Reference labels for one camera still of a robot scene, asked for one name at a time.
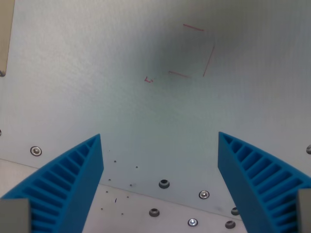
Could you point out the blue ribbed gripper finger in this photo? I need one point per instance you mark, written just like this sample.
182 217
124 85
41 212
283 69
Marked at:
243 174
80 179

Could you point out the silver hex socket screw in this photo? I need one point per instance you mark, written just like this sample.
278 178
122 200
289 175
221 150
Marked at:
204 194
192 222
36 151

